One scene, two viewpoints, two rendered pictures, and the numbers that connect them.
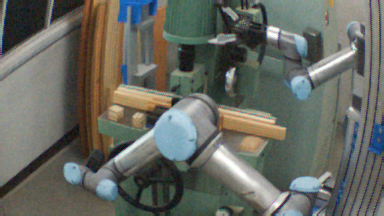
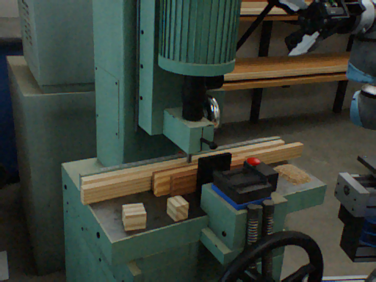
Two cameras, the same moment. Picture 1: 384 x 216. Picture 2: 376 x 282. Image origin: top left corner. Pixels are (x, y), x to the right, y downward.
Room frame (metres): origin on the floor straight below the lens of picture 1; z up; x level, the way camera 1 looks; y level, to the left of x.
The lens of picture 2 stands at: (1.95, 0.81, 1.45)
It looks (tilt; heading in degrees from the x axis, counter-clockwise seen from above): 24 degrees down; 308
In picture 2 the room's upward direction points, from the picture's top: 4 degrees clockwise
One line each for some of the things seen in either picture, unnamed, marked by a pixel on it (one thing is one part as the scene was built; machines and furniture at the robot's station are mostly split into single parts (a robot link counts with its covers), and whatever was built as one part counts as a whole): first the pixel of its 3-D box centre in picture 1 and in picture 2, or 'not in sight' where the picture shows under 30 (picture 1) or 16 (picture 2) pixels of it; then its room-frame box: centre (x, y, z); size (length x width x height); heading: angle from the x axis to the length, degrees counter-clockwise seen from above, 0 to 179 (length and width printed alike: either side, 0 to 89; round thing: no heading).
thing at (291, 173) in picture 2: (251, 141); (291, 171); (2.39, -0.20, 0.91); 0.10 x 0.07 x 0.02; 160
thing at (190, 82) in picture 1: (187, 80); (187, 131); (2.58, 0.02, 1.03); 0.14 x 0.07 x 0.09; 160
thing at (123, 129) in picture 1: (178, 140); (219, 207); (2.45, 0.04, 0.87); 0.61 x 0.30 x 0.06; 70
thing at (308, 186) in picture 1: (302, 198); not in sight; (1.82, -0.37, 0.98); 0.13 x 0.12 x 0.14; 158
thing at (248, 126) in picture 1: (198, 115); (205, 169); (2.55, -0.02, 0.92); 0.66 x 0.02 x 0.04; 70
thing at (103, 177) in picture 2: (193, 110); (194, 165); (2.57, -0.01, 0.93); 0.60 x 0.02 x 0.05; 70
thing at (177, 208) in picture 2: (138, 120); (177, 208); (2.47, 0.17, 0.92); 0.04 x 0.03 x 0.04; 162
